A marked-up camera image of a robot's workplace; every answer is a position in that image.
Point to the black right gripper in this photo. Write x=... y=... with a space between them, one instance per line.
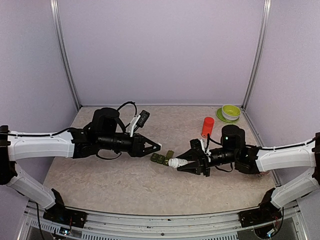
x=201 y=166

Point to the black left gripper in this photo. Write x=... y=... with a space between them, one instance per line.
x=137 y=148

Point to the green pill organizer box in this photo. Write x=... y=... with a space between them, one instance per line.
x=162 y=159

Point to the small white pill bottle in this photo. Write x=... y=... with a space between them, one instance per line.
x=177 y=162

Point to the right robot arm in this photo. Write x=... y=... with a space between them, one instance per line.
x=255 y=160

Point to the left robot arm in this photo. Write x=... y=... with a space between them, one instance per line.
x=106 y=131

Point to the orange pill bottle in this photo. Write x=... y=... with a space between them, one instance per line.
x=208 y=125

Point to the green plate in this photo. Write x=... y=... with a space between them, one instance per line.
x=221 y=117

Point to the white bowl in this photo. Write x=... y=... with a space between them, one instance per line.
x=231 y=116

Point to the lime green bowl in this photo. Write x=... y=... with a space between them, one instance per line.
x=230 y=110

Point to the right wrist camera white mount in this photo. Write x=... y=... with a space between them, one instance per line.
x=198 y=147

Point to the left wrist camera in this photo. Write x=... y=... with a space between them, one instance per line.
x=138 y=122

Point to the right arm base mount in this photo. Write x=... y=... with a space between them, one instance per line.
x=260 y=216

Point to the front aluminium rail base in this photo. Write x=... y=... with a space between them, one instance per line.
x=113 y=226

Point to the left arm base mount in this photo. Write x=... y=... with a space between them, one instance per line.
x=58 y=213

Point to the left aluminium frame post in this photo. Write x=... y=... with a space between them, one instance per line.
x=54 y=5

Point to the aluminium frame post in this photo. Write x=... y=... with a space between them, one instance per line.
x=54 y=5
x=258 y=53

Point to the right aluminium frame post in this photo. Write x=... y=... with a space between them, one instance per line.
x=258 y=53

